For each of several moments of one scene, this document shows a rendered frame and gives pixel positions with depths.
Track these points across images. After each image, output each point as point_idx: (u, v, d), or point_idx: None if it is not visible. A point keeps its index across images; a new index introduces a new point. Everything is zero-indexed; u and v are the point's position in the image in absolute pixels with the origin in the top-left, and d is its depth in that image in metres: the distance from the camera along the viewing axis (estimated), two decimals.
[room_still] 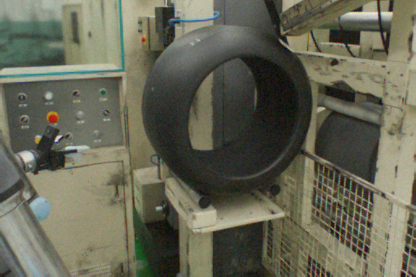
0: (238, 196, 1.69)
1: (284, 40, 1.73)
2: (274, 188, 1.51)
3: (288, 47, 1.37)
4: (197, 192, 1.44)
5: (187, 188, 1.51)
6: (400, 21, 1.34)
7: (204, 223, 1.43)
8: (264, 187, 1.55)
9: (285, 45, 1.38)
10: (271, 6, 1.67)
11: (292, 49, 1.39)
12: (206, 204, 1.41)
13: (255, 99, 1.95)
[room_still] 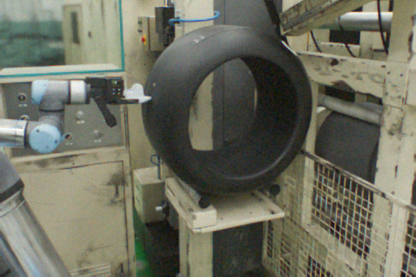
0: (238, 196, 1.69)
1: (284, 40, 1.73)
2: (273, 191, 1.51)
3: (292, 49, 1.38)
4: (196, 194, 1.44)
5: (187, 190, 1.52)
6: (400, 21, 1.34)
7: (204, 223, 1.43)
8: (266, 190, 1.55)
9: (288, 47, 1.38)
10: (271, 6, 1.67)
11: (295, 53, 1.40)
12: (207, 203, 1.41)
13: (255, 99, 1.95)
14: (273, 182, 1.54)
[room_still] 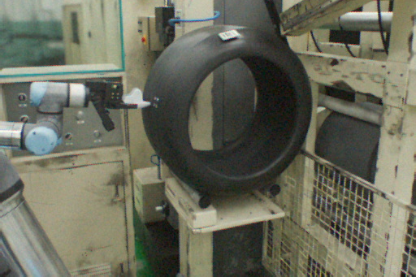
0: (238, 196, 1.69)
1: (284, 40, 1.73)
2: (275, 193, 1.51)
3: (231, 35, 1.29)
4: (195, 201, 1.45)
5: None
6: (400, 21, 1.34)
7: (204, 223, 1.43)
8: None
9: (227, 35, 1.29)
10: (271, 6, 1.67)
11: (237, 32, 1.30)
12: (206, 201, 1.41)
13: (255, 99, 1.95)
14: (267, 184, 1.53)
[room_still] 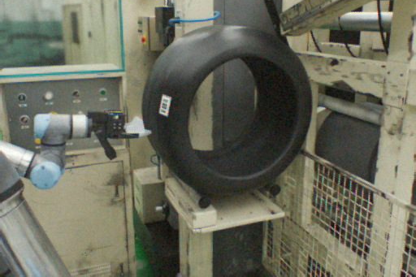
0: (238, 196, 1.69)
1: (284, 40, 1.73)
2: (275, 188, 1.51)
3: (166, 104, 1.26)
4: (196, 194, 1.44)
5: (187, 190, 1.52)
6: (400, 21, 1.34)
7: (204, 223, 1.43)
8: None
9: (165, 107, 1.27)
10: (271, 6, 1.67)
11: (167, 97, 1.26)
12: (207, 203, 1.41)
13: (255, 99, 1.95)
14: None
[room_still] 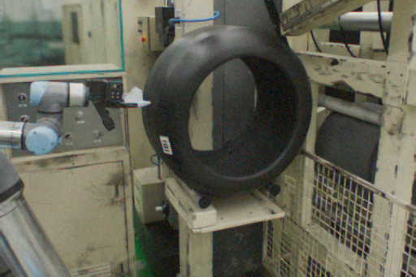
0: (238, 196, 1.69)
1: (284, 40, 1.73)
2: (275, 188, 1.51)
3: (166, 144, 1.29)
4: (194, 197, 1.44)
5: (188, 192, 1.52)
6: (400, 21, 1.34)
7: (204, 223, 1.43)
8: (264, 184, 1.54)
9: (166, 147, 1.30)
10: (271, 6, 1.67)
11: (164, 137, 1.29)
12: (207, 201, 1.41)
13: (255, 99, 1.95)
14: None
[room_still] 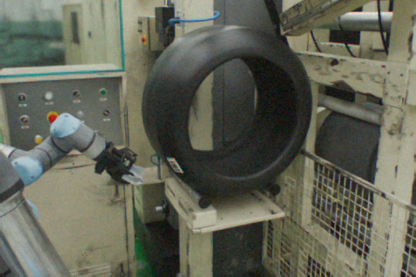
0: (238, 196, 1.69)
1: (284, 40, 1.73)
2: (275, 193, 1.51)
3: (175, 164, 1.32)
4: None
5: None
6: (400, 21, 1.34)
7: (204, 223, 1.43)
8: None
9: (175, 166, 1.33)
10: (271, 6, 1.67)
11: (171, 158, 1.31)
12: (202, 202, 1.41)
13: (255, 99, 1.95)
14: (266, 185, 1.53)
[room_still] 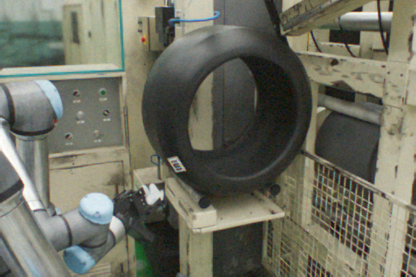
0: (238, 196, 1.69)
1: (284, 40, 1.73)
2: (275, 193, 1.51)
3: (177, 163, 1.33)
4: None
5: None
6: (400, 21, 1.34)
7: (204, 223, 1.43)
8: None
9: (178, 166, 1.33)
10: (271, 6, 1.67)
11: (173, 157, 1.32)
12: (203, 201, 1.41)
13: (255, 99, 1.95)
14: (267, 184, 1.53)
